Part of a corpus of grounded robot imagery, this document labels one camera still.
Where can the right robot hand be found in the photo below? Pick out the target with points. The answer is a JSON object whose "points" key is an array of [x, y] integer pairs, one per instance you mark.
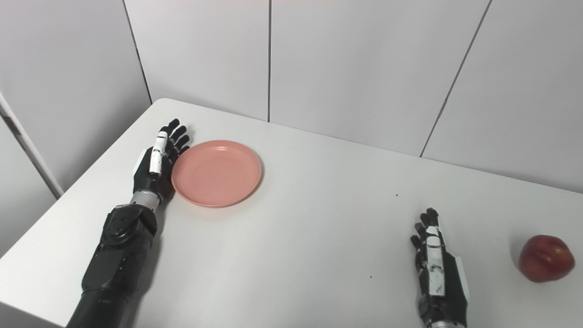
{"points": [[437, 278]]}

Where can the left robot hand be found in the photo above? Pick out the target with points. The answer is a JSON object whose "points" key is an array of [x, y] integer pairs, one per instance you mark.
{"points": [[155, 171]]}

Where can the pink round plate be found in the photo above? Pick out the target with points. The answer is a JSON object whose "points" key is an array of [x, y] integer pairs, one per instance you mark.
{"points": [[217, 173]]}

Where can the red apple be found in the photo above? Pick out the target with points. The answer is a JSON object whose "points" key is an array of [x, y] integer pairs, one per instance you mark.
{"points": [[545, 258]]}

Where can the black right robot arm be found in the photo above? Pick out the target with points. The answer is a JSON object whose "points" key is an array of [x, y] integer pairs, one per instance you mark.
{"points": [[444, 325]]}

